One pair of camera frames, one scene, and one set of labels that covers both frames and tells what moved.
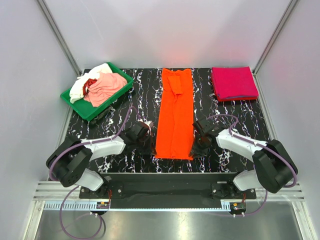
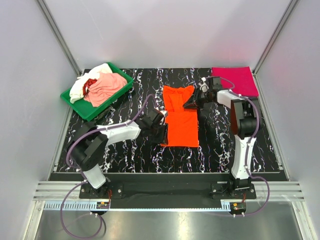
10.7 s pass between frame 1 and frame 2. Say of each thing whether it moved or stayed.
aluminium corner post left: stayed
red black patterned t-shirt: stayed
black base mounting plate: stayed
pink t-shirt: stayed
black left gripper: moved
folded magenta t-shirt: stayed
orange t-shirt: moved
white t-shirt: stayed
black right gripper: moved
